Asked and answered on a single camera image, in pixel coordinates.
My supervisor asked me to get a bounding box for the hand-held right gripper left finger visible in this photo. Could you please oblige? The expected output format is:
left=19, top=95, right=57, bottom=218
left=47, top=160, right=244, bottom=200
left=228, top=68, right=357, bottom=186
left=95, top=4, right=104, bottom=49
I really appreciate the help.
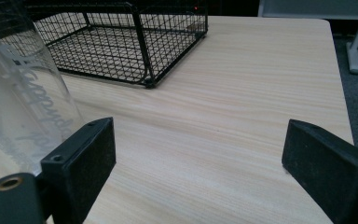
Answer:
left=40, top=117, right=117, bottom=224

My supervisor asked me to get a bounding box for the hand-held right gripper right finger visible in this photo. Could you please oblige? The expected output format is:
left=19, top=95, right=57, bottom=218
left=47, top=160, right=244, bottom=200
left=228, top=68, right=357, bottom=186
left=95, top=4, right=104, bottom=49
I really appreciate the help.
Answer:
left=281, top=119, right=358, bottom=224

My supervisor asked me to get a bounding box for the clear glass cup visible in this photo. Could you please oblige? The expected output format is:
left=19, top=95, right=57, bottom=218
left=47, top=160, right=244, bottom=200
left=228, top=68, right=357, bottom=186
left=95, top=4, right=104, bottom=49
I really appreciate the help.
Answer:
left=0, top=0, right=86, bottom=175

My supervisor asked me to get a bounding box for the black wire mesh basket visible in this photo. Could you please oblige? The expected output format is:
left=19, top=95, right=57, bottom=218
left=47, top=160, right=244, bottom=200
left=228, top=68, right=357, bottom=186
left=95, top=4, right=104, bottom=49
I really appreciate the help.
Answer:
left=0, top=0, right=209, bottom=90

